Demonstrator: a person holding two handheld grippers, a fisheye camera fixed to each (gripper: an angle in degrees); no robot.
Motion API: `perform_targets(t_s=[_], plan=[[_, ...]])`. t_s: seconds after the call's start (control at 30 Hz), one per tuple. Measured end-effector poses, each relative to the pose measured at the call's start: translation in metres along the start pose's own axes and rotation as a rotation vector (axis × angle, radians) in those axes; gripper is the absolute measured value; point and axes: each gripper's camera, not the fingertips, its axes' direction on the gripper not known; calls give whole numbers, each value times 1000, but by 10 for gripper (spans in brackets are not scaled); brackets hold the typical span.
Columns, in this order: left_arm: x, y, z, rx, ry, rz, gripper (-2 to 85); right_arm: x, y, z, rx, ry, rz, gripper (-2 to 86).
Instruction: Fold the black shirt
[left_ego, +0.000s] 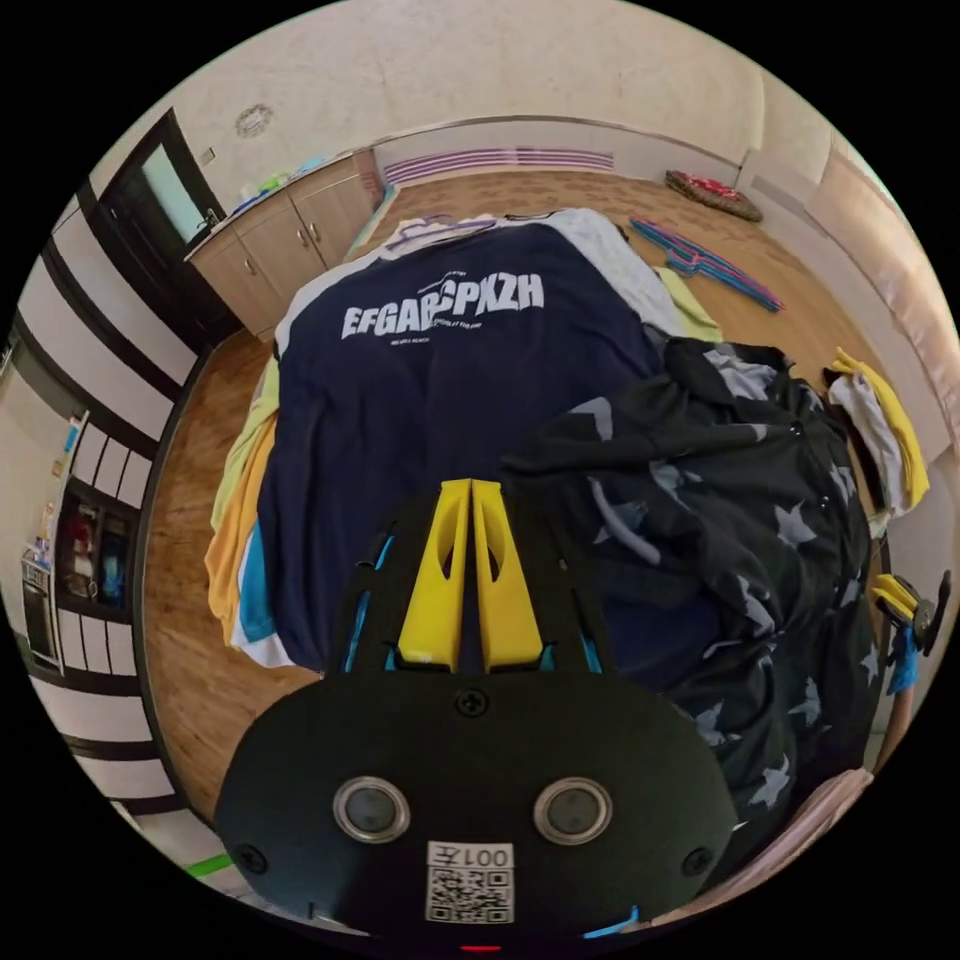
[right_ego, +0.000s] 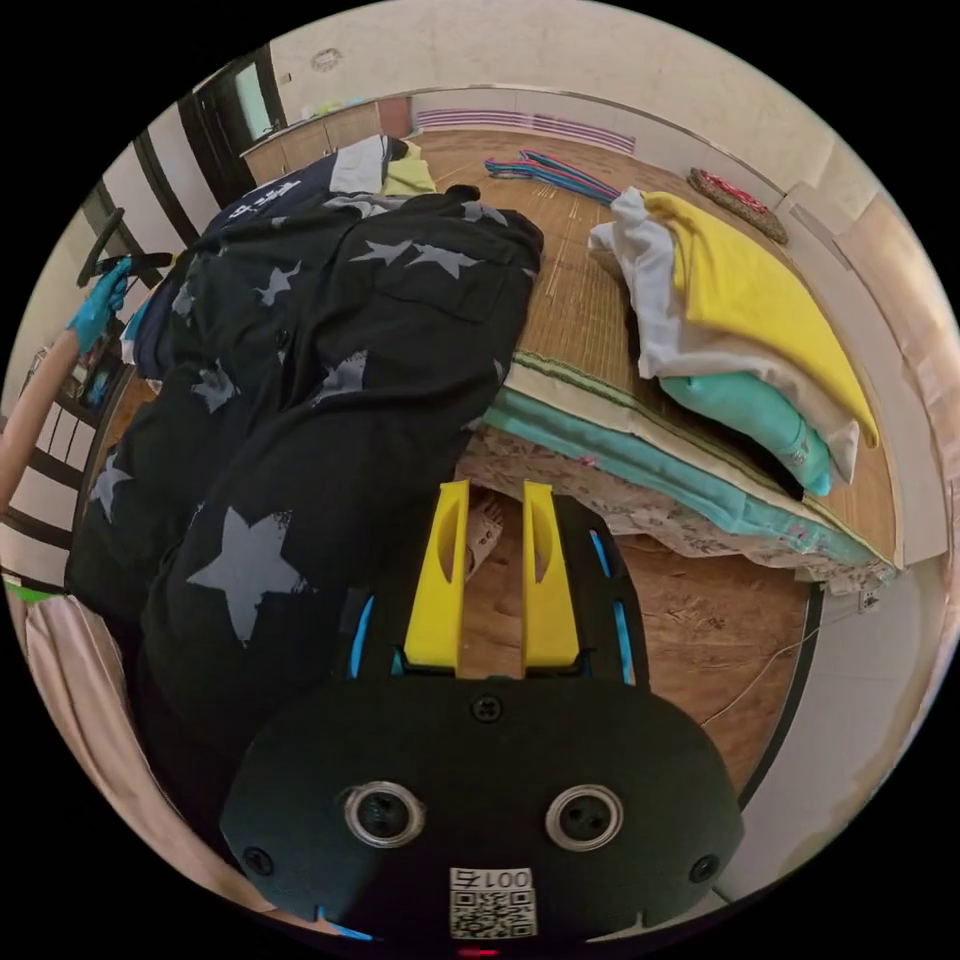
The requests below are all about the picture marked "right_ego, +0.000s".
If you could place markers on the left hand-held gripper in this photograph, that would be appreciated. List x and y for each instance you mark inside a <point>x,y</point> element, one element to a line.
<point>96,247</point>

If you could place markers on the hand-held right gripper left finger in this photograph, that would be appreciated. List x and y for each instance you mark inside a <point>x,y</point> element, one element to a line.
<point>436,600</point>

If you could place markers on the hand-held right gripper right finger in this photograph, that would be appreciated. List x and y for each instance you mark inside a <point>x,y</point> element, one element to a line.
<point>547,607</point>

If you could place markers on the black shirt with grey stars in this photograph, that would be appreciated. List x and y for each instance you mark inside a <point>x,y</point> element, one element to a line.
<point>360,390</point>

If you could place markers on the person's left forearm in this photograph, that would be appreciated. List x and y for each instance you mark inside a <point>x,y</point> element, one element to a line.
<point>34,427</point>

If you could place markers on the person's left hand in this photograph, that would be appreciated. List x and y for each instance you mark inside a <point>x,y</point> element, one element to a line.
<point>99,309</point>

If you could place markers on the dark framed door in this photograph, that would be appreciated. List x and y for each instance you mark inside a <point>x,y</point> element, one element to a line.
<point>225,124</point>

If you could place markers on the navy white clothes pile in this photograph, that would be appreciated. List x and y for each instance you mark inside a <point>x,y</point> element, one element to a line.
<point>300,187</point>

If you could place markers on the wooden cupboard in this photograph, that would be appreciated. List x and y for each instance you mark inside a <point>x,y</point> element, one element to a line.
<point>315,142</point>

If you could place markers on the bed with woven mat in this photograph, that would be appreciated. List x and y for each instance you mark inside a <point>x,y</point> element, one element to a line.
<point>585,315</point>

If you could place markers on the white yellow teal clothes pile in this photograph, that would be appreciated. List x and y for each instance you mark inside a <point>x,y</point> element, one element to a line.
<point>750,315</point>

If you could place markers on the person's body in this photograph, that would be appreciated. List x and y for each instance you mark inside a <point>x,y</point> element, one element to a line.
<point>82,697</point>

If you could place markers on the bunch of coloured clothes hangers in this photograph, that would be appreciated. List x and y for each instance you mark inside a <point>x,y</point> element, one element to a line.
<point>551,171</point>

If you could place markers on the round woven cushion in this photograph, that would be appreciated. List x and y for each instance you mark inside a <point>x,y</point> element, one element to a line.
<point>739,201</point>

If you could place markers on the white wall socket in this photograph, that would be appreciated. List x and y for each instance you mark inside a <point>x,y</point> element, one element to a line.
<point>870,600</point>

